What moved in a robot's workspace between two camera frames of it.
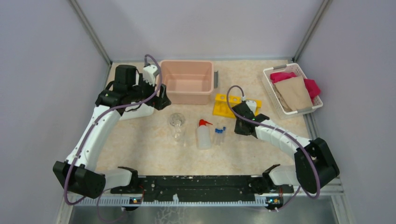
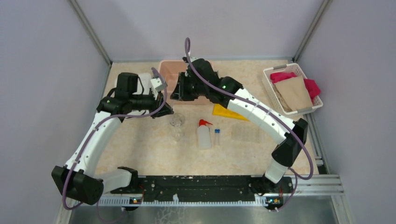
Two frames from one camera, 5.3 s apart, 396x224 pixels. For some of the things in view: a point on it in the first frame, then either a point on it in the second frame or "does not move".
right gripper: x=237 y=130 to x=179 y=94
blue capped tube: x=217 y=137 does not move
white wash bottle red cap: x=203 y=135 does not move
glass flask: x=177 y=119 does not move
